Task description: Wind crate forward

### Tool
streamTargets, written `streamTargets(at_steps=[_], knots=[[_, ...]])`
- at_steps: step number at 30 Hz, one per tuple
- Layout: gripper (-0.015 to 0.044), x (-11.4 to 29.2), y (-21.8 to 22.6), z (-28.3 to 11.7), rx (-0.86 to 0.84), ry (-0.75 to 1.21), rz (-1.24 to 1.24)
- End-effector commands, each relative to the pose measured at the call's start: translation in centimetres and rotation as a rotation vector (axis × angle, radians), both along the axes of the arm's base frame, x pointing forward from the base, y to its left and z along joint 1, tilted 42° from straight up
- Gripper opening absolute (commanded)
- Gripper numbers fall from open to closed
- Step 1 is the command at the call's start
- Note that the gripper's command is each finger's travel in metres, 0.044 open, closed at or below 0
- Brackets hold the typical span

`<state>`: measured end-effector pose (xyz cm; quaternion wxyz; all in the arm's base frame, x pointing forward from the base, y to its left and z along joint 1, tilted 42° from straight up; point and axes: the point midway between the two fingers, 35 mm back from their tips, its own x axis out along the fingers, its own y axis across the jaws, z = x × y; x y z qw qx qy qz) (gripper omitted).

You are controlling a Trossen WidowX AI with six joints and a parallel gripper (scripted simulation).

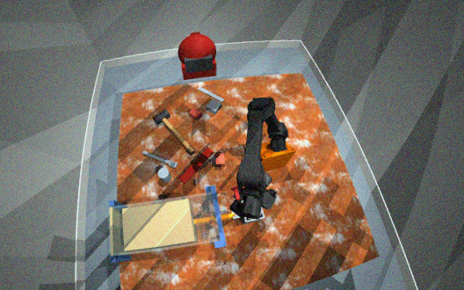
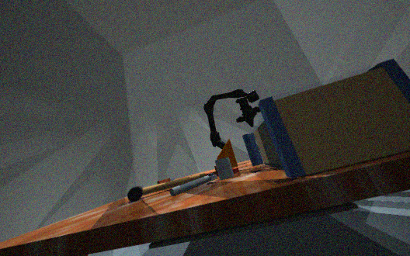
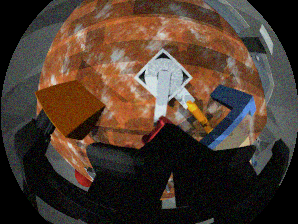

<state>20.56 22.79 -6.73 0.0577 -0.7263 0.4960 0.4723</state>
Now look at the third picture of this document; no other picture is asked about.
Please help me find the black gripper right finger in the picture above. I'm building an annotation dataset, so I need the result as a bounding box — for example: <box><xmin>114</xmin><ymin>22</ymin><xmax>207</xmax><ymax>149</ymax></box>
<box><xmin>170</xmin><ymin>124</ymin><xmax>257</xmax><ymax>209</ymax></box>

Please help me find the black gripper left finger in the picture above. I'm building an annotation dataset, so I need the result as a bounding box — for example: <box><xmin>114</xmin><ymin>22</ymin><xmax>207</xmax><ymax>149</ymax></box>
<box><xmin>85</xmin><ymin>123</ymin><xmax>177</xmax><ymax>200</ymax></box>

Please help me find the clear-panelled guard cubby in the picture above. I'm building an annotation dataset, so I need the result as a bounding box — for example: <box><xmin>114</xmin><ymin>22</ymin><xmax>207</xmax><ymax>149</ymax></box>
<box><xmin>213</xmin><ymin>103</ymin><xmax>257</xmax><ymax>169</ymax></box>

